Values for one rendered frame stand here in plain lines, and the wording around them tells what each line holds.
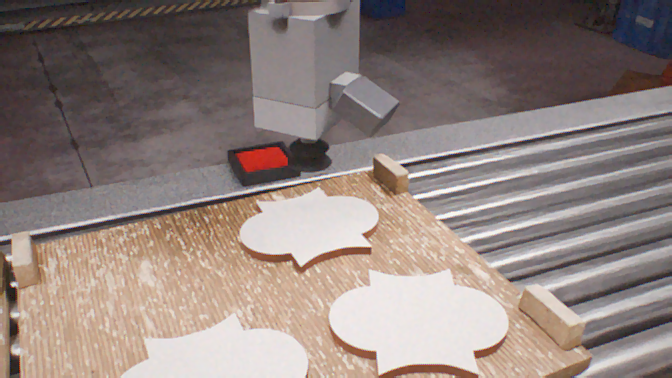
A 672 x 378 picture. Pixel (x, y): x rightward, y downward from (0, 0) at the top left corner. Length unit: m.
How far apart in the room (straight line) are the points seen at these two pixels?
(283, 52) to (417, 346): 0.26
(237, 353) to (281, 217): 0.19
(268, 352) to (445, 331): 0.14
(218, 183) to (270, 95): 0.26
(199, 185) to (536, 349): 0.45
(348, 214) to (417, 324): 0.17
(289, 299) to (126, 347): 0.14
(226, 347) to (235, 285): 0.09
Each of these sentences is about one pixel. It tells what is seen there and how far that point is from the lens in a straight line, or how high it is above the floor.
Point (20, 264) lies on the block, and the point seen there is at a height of 0.96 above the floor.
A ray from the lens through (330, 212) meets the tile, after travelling 0.65.
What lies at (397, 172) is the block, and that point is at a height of 0.96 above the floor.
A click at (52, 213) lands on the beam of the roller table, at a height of 0.92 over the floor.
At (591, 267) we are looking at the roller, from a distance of 0.67.
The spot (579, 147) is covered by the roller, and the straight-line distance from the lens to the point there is 0.93.
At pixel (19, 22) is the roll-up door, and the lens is 5.26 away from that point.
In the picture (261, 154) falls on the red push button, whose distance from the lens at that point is 0.82.
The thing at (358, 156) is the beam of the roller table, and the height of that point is 0.92.
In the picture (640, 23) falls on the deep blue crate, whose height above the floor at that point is 0.17.
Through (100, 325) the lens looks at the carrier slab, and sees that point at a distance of 0.57.
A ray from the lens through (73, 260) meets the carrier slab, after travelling 0.65.
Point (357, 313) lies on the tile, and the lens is 0.53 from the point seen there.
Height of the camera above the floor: 1.29
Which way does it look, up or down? 29 degrees down
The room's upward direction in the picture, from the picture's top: straight up
